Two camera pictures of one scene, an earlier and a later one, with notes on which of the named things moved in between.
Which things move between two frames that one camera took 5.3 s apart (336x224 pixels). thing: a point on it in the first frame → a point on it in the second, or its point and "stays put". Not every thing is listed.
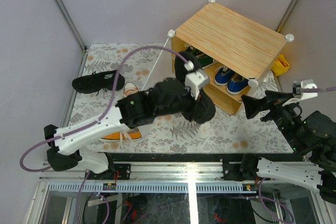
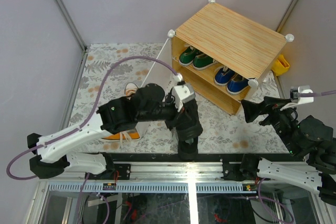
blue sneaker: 237,84 stays put
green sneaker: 204,60 stays put
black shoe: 188,66 → 188,131
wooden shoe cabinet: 237,52 stays put
